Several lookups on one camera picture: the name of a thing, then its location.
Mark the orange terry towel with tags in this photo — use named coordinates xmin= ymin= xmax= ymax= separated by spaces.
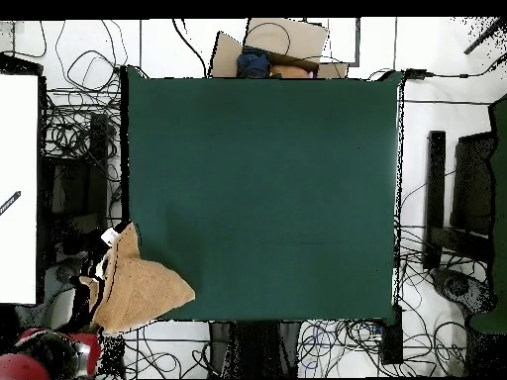
xmin=78 ymin=221 xmax=196 ymax=334

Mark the white board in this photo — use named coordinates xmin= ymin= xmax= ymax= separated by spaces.
xmin=0 ymin=73 xmax=40 ymax=305

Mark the dark green table cloth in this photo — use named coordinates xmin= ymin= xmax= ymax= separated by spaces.
xmin=120 ymin=65 xmax=404 ymax=324

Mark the black rectangular box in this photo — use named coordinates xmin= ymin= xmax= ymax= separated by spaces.
xmin=380 ymin=304 xmax=404 ymax=365

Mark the dark blue garment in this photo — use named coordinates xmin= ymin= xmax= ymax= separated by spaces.
xmin=236 ymin=47 xmax=272 ymax=79

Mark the orange cloth in box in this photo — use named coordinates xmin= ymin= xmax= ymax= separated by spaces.
xmin=269 ymin=63 xmax=310 ymax=79

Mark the brown cardboard box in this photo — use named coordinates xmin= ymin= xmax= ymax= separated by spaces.
xmin=209 ymin=17 xmax=350 ymax=79

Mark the black chair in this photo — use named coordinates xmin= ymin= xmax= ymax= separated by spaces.
xmin=423 ymin=130 xmax=496 ymax=270

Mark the black cable bundle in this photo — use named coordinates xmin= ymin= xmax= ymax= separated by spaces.
xmin=395 ymin=221 xmax=494 ymax=318
xmin=43 ymin=19 xmax=124 ymax=183
xmin=300 ymin=316 xmax=468 ymax=377
xmin=118 ymin=322 xmax=213 ymax=379

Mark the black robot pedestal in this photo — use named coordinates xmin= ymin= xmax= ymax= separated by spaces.
xmin=209 ymin=320 xmax=303 ymax=379

